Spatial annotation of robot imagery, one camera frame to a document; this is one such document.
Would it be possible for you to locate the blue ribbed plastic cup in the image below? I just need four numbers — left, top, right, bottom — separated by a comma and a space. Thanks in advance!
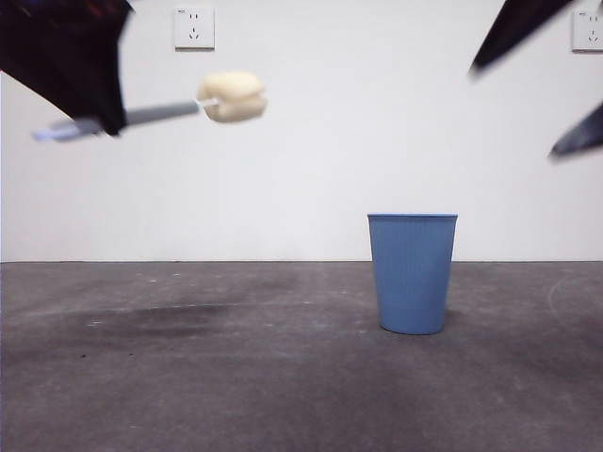
367, 212, 460, 336

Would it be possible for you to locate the grey-handled sponge cup brush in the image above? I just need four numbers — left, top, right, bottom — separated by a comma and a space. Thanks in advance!
31, 70, 269, 144

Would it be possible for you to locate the white wall power socket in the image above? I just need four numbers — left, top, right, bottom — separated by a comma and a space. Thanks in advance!
571, 8, 603, 54
174, 7, 216, 52

